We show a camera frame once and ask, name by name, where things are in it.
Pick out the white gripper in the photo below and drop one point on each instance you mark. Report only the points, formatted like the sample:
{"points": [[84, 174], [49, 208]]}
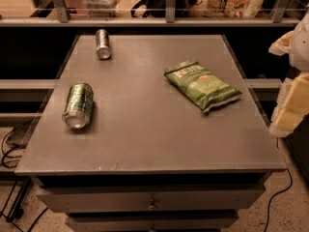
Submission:
{"points": [[300, 50]]}

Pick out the green jalapeno chip bag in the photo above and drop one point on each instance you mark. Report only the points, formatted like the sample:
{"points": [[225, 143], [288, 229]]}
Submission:
{"points": [[201, 86]]}

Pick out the printed snack bag background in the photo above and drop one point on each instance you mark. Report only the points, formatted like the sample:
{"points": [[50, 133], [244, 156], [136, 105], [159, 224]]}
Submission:
{"points": [[232, 8]]}

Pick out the black bag background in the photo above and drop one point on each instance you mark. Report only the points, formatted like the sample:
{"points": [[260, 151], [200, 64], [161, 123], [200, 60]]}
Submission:
{"points": [[158, 8]]}

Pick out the silver redbull can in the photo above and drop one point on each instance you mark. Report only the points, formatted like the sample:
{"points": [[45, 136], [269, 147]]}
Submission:
{"points": [[102, 44]]}

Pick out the green soda can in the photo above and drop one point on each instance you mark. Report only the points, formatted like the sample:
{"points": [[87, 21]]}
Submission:
{"points": [[79, 106]]}

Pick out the upper drawer with knob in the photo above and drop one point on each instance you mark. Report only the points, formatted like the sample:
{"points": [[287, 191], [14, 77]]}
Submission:
{"points": [[149, 199]]}

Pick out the drawer with knob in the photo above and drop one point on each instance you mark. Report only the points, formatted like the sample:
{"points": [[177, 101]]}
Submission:
{"points": [[152, 222], [149, 199]]}

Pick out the grey drawer cabinet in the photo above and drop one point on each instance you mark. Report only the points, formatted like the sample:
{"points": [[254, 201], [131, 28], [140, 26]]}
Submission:
{"points": [[143, 131]]}

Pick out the lower drawer with knob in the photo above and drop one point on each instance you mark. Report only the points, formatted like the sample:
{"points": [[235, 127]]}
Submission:
{"points": [[152, 222]]}

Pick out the grey metal shelf rail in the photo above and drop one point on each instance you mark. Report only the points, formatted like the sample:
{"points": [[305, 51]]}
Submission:
{"points": [[66, 13]]}

